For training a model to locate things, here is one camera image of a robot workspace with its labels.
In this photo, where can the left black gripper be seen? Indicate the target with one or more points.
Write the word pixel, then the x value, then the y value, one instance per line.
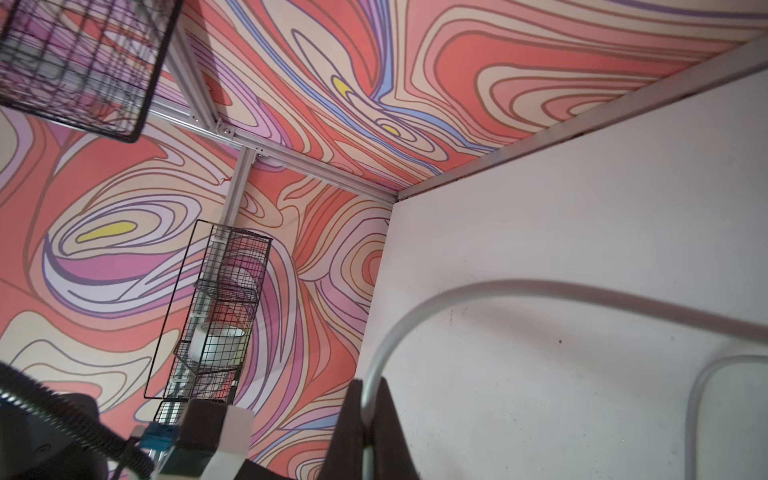
pixel 48 435

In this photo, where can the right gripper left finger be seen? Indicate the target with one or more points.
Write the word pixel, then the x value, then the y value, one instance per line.
pixel 344 455

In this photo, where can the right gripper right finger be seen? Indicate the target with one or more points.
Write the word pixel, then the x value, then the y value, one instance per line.
pixel 391 456

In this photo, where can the grey tape roll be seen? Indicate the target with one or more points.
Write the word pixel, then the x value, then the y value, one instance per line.
pixel 217 345

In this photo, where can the left black wire basket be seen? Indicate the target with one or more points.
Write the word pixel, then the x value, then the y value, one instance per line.
pixel 222 275

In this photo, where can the black wire basket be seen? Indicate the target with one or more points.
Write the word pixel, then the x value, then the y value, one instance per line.
pixel 222 275
pixel 89 65

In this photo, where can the rear black wire basket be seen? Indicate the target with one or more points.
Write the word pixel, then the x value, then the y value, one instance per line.
pixel 89 65

